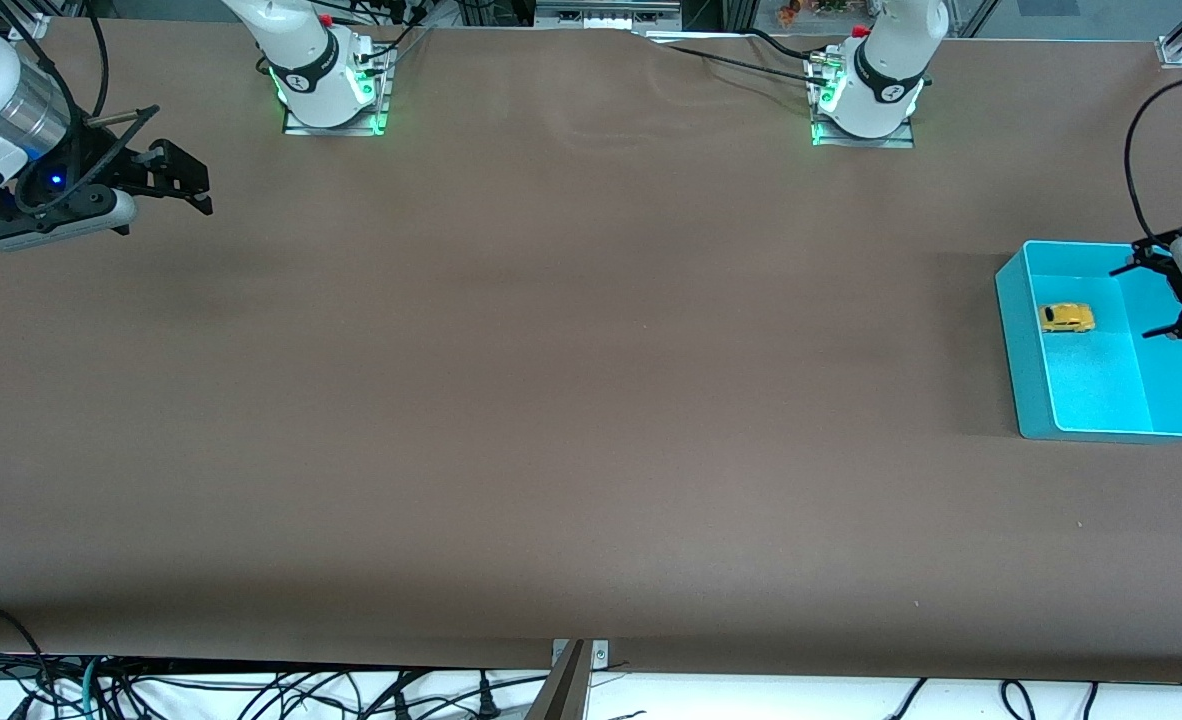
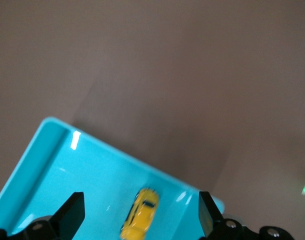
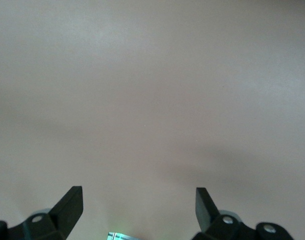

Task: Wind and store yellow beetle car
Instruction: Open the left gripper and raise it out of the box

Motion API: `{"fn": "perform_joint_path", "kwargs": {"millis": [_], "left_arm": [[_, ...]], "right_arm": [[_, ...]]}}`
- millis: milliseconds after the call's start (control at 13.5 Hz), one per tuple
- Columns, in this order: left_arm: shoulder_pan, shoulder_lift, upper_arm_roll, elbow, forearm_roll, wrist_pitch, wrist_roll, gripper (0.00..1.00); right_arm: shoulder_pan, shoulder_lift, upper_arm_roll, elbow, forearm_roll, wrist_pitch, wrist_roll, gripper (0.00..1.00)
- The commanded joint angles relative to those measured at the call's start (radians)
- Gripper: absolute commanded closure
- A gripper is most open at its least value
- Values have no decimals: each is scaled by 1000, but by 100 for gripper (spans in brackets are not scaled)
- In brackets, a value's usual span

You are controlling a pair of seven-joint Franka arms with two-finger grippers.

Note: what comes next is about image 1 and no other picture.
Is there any black looping floor cable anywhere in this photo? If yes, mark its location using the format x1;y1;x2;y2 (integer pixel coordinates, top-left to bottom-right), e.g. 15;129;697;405
0;603;52;720

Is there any yellow beetle toy car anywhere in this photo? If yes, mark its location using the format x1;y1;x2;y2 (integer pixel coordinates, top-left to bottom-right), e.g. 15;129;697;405
1038;303;1097;335

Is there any cyan plastic bin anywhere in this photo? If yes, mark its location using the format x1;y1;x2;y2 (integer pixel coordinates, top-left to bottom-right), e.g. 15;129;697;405
994;240;1182;443

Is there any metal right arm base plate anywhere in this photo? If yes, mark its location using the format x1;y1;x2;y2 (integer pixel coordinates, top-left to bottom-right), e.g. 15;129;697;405
283;40;390;136

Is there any grey device with ports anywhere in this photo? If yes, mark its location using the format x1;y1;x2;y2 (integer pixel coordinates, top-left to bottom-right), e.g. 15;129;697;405
536;0;682;29

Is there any black base cable bundle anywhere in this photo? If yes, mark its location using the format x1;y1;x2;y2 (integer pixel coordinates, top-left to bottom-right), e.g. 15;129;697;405
351;0;432;71

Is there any metal table edge bracket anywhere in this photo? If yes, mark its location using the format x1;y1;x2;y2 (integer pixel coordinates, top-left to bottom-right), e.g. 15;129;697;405
551;638;610;669

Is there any black floor cable tangle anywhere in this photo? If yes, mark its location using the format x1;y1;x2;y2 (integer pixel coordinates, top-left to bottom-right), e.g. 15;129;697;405
51;660;552;720

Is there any long black cable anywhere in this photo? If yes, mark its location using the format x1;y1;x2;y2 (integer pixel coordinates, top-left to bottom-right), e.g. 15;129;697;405
663;44;832;89

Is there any short black cable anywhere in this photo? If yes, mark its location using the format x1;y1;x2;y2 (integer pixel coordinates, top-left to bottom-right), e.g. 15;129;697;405
746;28;827;61

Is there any grey metal beam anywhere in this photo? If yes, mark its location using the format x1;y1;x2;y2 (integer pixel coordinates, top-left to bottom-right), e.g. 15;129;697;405
523;640;592;720

